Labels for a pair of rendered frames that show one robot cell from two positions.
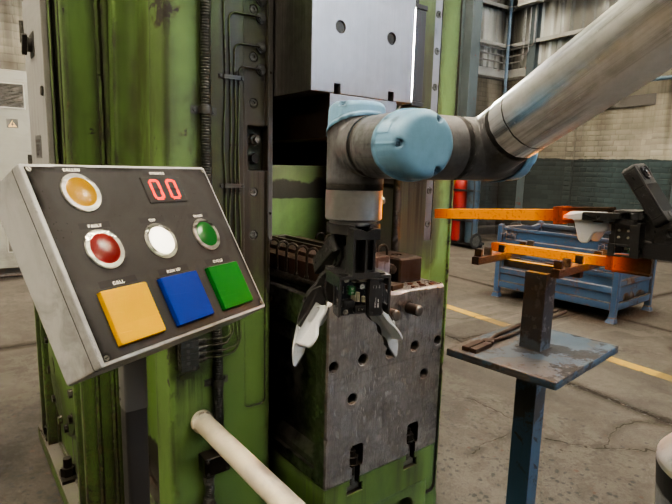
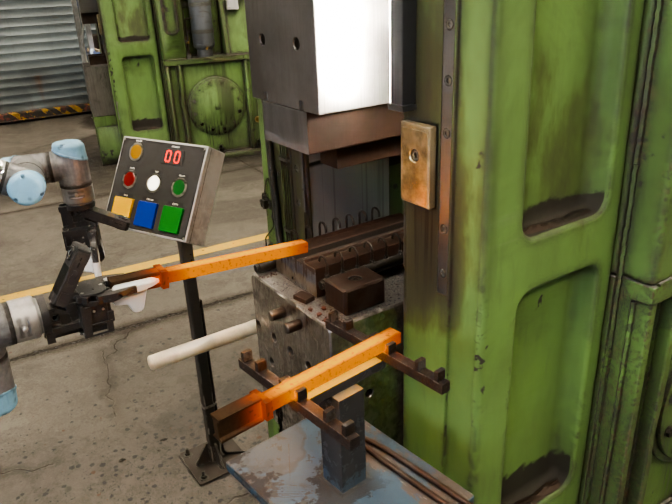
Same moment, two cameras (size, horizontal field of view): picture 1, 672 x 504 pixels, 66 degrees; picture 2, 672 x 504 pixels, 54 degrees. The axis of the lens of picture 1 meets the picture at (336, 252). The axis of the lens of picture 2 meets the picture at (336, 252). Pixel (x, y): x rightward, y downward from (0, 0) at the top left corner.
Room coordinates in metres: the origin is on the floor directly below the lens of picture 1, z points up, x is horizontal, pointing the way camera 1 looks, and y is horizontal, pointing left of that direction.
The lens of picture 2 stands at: (1.44, -1.54, 1.65)
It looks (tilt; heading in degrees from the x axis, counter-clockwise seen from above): 23 degrees down; 94
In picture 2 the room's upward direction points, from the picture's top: 2 degrees counter-clockwise
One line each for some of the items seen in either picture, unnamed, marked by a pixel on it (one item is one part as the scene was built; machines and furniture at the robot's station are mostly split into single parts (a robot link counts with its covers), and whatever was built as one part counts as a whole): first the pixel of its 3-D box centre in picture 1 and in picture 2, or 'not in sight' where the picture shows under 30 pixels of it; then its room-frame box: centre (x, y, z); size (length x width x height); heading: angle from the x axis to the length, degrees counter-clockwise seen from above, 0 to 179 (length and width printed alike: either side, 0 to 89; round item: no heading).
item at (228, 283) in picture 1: (228, 285); (171, 219); (0.85, 0.18, 1.01); 0.07 x 0.05 x 0.07; 153
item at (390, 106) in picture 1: (312, 123); (358, 113); (1.39, 0.07, 1.32); 0.42 x 0.20 x 0.10; 38
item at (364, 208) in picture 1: (355, 207); (78, 194); (0.69, -0.02, 1.15); 0.08 x 0.08 x 0.05
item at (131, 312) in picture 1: (131, 313); (122, 209); (0.67, 0.27, 1.01); 0.07 x 0.05 x 0.07; 153
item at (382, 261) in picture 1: (309, 259); (361, 247); (1.39, 0.07, 0.96); 0.42 x 0.20 x 0.09; 38
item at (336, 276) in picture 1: (354, 268); (81, 224); (0.68, -0.02, 1.07); 0.09 x 0.08 x 0.12; 18
